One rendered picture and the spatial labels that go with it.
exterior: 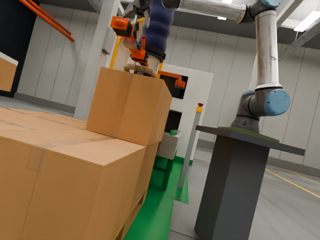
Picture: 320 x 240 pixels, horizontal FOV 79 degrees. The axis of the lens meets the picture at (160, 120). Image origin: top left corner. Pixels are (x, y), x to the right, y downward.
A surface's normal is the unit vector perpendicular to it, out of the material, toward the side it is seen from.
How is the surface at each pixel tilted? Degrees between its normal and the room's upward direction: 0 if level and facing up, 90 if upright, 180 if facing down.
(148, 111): 90
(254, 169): 90
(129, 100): 90
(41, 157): 90
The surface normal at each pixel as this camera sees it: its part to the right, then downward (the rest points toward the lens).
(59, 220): -0.13, -0.05
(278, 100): 0.18, 0.07
